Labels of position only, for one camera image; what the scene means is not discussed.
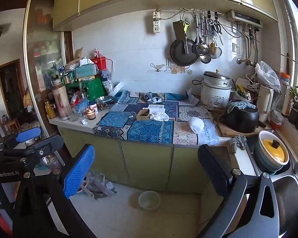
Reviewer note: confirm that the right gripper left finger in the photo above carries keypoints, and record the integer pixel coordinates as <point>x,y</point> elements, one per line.
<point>75,171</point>

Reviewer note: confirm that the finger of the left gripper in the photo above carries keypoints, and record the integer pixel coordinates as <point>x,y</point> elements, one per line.
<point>28,134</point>

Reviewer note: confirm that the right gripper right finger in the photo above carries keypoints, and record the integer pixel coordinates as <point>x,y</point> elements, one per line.
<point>216,169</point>

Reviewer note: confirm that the white tissue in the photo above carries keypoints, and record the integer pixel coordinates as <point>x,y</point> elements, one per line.
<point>158,114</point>

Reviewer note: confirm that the small brown cardboard box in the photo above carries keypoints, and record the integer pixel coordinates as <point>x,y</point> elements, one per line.
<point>143,114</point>

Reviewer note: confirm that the plastic bags on floor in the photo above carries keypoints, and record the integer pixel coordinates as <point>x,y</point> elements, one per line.
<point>97,186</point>

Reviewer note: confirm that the grey dish rag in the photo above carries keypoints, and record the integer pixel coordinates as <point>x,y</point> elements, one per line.
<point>238,141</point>

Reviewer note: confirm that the yellow lidded ceramic pot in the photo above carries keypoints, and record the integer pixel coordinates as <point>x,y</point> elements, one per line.
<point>270,153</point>

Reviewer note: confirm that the tall patterned thermos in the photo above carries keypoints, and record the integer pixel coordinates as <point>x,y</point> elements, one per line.
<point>61,99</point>

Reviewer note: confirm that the lit candle jar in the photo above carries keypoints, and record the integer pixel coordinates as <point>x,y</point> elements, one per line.
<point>90,114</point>

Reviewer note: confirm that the black clay pot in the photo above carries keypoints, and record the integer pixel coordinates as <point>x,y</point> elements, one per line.
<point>241,116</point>

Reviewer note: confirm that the white rice cooker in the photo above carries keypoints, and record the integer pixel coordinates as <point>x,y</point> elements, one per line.
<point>215,90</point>

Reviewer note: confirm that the patchwork blue table mat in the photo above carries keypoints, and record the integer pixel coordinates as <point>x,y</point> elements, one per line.
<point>120,122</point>

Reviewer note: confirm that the white electric kettle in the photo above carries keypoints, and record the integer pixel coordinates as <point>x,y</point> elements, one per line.
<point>264,102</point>

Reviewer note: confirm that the red box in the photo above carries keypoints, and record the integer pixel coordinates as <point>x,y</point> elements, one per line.
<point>99,60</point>

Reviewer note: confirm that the white plastic bag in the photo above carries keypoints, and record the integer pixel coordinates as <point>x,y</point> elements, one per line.
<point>268,76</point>

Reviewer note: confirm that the potted green plant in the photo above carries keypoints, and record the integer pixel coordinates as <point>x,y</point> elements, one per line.
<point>293,116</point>

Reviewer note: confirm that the black hanging frying pan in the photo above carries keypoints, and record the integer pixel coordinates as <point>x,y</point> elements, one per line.
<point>179,55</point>

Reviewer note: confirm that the white power strip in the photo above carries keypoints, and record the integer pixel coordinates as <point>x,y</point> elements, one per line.
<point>156,22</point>

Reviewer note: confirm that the wall water heater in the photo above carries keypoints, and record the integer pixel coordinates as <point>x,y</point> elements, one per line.
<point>234,16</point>

